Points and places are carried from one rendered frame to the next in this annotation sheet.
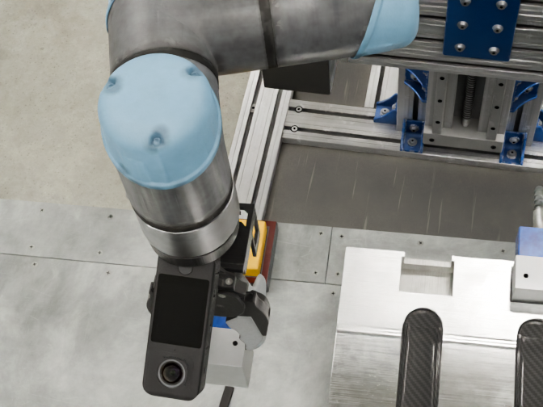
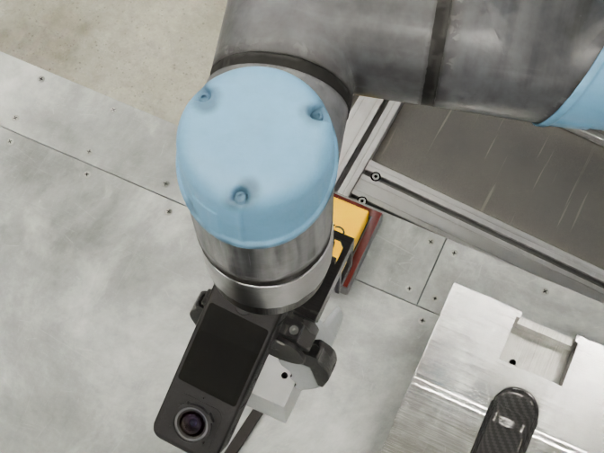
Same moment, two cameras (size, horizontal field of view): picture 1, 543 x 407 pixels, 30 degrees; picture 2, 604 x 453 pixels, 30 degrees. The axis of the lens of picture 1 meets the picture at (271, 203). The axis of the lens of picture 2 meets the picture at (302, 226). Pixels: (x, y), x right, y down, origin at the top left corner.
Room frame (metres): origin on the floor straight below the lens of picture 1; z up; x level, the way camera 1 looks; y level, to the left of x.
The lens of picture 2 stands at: (0.16, 0.00, 1.76)
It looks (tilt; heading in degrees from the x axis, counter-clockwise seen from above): 68 degrees down; 10
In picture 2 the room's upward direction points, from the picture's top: 2 degrees counter-clockwise
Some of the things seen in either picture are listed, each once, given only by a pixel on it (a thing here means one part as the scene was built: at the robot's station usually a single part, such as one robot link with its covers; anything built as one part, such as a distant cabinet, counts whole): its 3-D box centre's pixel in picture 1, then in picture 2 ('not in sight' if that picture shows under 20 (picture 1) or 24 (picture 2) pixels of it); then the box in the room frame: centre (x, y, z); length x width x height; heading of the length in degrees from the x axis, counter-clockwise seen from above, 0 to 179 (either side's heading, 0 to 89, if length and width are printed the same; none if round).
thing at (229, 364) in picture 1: (230, 310); (291, 326); (0.41, 0.06, 0.93); 0.13 x 0.05 x 0.05; 164
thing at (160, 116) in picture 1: (167, 140); (260, 174); (0.39, 0.06, 1.25); 0.09 x 0.08 x 0.11; 178
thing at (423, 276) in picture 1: (426, 281); (536, 353); (0.43, -0.14, 0.87); 0.05 x 0.05 x 0.04; 74
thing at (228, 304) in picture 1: (203, 245); (276, 273); (0.40, 0.06, 1.09); 0.09 x 0.08 x 0.12; 164
